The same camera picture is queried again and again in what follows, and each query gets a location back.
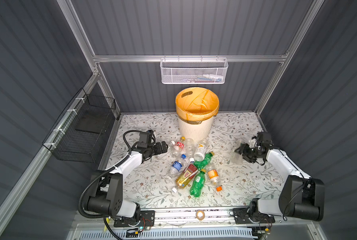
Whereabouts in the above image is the white ribbed trash bin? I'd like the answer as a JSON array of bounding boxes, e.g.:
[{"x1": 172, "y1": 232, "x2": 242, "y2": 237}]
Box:
[{"x1": 178, "y1": 116, "x2": 215, "y2": 142}]

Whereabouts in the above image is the tape roll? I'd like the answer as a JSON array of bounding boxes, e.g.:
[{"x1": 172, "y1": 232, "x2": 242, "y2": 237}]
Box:
[{"x1": 195, "y1": 210, "x2": 205, "y2": 221}]

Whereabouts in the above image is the green bottle yellow cap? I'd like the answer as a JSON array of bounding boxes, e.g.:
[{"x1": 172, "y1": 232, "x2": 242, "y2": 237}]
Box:
[{"x1": 189, "y1": 169, "x2": 206, "y2": 198}]

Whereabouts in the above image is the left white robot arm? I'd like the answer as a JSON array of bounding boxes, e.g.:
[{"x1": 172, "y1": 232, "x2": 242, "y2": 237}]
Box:
[{"x1": 78, "y1": 141, "x2": 168, "y2": 222}]

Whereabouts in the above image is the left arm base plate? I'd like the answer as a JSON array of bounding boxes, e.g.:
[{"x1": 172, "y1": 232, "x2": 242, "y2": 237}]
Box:
[{"x1": 113, "y1": 210, "x2": 156, "y2": 228}]

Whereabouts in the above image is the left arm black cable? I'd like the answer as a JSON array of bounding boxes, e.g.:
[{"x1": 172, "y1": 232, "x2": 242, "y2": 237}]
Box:
[{"x1": 78, "y1": 129, "x2": 155, "y2": 220}]

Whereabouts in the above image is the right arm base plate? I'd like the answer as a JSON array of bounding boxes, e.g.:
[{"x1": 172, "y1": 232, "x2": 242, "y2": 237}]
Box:
[{"x1": 231, "y1": 207, "x2": 275, "y2": 225}]

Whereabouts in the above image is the white tube in basket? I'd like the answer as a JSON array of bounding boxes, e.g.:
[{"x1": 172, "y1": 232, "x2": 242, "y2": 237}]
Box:
[{"x1": 202, "y1": 74, "x2": 224, "y2": 82}]

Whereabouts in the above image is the yellow tea bottle red label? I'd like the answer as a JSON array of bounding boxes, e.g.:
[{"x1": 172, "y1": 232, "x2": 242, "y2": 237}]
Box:
[{"x1": 172, "y1": 164, "x2": 198, "y2": 193}]

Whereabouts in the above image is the orange bin liner bag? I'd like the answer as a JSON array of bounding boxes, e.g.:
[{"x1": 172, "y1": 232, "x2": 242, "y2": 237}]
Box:
[{"x1": 175, "y1": 87, "x2": 220, "y2": 125}]

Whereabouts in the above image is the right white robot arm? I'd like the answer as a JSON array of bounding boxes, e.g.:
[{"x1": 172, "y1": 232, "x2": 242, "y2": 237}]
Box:
[{"x1": 233, "y1": 144, "x2": 325, "y2": 223}]

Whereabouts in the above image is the clear bottle white cap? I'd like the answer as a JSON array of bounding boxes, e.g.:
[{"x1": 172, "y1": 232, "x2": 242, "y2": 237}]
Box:
[{"x1": 184, "y1": 138, "x2": 196, "y2": 163}]

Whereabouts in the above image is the clear bottle red label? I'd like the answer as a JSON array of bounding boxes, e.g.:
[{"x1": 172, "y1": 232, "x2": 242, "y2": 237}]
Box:
[{"x1": 170, "y1": 137, "x2": 185, "y2": 157}]

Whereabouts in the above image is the black wire wall basket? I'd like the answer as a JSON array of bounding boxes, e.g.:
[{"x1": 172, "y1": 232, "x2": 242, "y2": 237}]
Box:
[{"x1": 43, "y1": 89, "x2": 118, "y2": 163}]

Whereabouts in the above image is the white yellow label bottle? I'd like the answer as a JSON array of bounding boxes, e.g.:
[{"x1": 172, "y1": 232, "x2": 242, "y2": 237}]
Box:
[{"x1": 193, "y1": 139, "x2": 208, "y2": 162}]

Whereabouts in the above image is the white wire wall basket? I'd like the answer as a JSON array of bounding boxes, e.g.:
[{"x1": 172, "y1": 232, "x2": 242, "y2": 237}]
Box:
[{"x1": 160, "y1": 58, "x2": 228, "y2": 85}]

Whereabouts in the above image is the clear bottle blue label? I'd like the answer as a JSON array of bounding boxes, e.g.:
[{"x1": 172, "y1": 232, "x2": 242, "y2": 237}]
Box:
[{"x1": 168, "y1": 154, "x2": 186, "y2": 178}]

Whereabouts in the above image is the clear bottle orange label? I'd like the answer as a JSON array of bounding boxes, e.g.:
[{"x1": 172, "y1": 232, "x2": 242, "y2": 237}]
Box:
[{"x1": 206, "y1": 164, "x2": 222, "y2": 192}]

